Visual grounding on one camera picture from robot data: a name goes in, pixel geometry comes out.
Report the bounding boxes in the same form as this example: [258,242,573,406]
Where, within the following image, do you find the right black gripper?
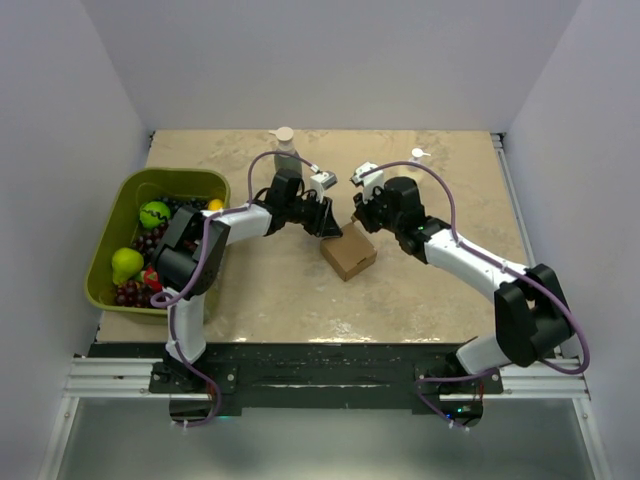
[354,183,403,234]

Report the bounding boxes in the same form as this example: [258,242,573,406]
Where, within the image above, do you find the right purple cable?
[359,159,591,432]

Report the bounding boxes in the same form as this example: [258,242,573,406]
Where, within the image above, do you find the green pear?
[111,248,144,285]

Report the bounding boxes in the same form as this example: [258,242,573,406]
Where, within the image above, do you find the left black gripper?
[285,191,342,238]

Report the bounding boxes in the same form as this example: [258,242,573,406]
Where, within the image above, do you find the red dragon fruit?
[141,266,163,293]

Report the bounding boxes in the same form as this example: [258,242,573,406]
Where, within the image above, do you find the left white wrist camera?
[310,171,337,203]

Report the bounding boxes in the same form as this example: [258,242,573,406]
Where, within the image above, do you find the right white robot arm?
[351,171,574,393]

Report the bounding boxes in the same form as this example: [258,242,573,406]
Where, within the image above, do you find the grey pump bottle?
[269,126,302,175]

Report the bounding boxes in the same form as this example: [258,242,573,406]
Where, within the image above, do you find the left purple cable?
[149,150,326,426]

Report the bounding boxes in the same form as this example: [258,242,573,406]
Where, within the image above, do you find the yellow lemon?
[207,199,225,211]

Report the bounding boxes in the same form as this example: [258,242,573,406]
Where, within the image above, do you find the cream lotion pump bottle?
[408,147,431,173]

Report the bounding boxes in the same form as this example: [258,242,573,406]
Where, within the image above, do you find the green tennis ball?
[139,201,171,229]

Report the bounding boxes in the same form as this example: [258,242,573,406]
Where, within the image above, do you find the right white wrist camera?
[350,162,384,203]

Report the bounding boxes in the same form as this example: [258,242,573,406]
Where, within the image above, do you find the dark purple grape bunch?
[109,197,207,309]

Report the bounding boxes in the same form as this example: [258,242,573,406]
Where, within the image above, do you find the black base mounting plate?
[149,343,503,426]

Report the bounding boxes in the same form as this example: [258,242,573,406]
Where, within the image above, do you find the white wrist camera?
[310,171,337,203]
[350,162,384,203]

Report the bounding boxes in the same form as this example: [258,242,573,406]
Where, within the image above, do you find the brown cardboard express box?
[320,222,377,282]

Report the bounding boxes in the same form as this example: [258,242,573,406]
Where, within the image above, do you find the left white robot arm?
[151,169,342,392]

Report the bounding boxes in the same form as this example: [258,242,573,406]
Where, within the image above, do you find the olive green plastic bin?
[84,168,231,324]

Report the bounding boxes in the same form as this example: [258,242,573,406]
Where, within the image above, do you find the purple cable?
[359,159,591,432]
[149,150,326,426]

